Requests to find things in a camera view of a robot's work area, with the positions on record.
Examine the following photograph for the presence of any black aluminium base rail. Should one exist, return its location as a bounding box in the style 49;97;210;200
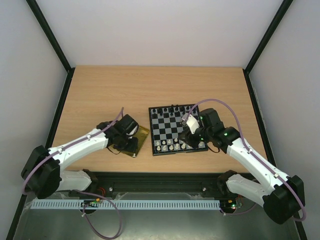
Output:
24;171;253;198

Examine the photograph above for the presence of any gold metal tray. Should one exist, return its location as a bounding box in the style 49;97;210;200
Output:
121;126;150;157

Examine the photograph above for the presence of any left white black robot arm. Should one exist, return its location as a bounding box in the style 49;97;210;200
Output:
21;114;139;199

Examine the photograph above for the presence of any light blue slotted cable duct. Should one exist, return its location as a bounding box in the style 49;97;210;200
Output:
30;199;221;211

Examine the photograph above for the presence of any black grey chess board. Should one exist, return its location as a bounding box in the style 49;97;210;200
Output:
148;112;209;157

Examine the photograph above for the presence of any black chess pieces row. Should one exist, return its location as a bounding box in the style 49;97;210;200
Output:
148;104;194;119

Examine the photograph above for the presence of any black frame post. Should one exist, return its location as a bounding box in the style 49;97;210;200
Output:
244;0;294;75
25;0;73;73

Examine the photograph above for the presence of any right black frame post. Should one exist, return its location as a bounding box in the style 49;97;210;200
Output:
244;0;294;75

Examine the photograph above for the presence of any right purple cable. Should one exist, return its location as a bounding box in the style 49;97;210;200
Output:
180;98;307;223

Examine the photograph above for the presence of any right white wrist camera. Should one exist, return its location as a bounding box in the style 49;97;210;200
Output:
181;113;200;134

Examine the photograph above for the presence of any left black frame post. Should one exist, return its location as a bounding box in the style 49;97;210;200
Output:
25;0;73;73

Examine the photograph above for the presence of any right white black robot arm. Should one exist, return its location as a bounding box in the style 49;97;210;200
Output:
178;108;305;225

